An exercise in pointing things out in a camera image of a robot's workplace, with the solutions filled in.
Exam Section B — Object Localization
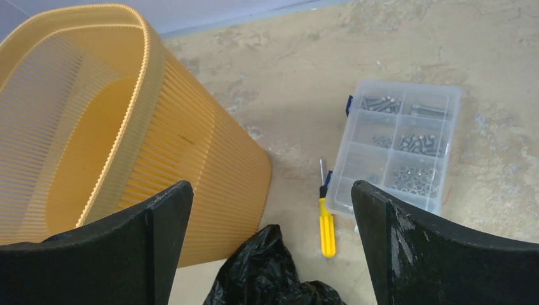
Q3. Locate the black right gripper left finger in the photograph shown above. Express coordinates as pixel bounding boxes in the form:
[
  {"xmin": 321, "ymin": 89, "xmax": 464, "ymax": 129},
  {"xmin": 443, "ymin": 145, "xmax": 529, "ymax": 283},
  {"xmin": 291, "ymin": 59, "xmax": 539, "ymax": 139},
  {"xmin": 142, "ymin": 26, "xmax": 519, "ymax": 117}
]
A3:
[{"xmin": 1, "ymin": 181, "xmax": 193, "ymax": 304}]

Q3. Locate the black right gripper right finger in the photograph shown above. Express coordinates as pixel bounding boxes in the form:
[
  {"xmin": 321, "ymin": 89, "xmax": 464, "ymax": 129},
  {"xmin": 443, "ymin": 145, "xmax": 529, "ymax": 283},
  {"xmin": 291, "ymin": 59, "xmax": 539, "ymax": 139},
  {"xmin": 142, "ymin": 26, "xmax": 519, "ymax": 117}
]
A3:
[{"xmin": 351, "ymin": 180, "xmax": 538, "ymax": 304}]

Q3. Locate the black plastic trash bag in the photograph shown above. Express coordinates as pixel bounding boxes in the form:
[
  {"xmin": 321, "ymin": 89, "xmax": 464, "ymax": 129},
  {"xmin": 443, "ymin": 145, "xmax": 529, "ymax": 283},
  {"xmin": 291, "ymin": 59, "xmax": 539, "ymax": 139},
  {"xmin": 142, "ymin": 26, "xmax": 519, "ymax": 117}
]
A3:
[{"xmin": 203, "ymin": 224, "xmax": 345, "ymax": 304}]

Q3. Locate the yellow plastic trash bin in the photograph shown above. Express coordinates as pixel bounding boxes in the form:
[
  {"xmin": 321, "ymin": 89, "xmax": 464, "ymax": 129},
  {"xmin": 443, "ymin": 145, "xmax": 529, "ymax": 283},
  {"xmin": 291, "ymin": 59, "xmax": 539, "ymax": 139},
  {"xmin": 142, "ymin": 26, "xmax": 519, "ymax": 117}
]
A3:
[{"xmin": 1, "ymin": 4, "xmax": 271, "ymax": 267}]

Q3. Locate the clear plastic screw box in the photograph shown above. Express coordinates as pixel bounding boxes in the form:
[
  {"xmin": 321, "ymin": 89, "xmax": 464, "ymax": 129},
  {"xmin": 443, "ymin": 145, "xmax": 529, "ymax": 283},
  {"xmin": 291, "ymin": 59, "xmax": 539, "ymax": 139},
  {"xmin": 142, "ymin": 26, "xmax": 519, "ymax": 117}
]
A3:
[{"xmin": 325, "ymin": 80, "xmax": 461, "ymax": 217}]

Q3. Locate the yellow handled screwdriver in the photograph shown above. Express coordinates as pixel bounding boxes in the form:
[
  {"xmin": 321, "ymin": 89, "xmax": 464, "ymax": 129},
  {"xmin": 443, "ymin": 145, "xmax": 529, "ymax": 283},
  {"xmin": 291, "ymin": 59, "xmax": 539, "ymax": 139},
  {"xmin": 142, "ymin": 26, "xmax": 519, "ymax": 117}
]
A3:
[{"xmin": 318, "ymin": 157, "xmax": 336, "ymax": 258}]

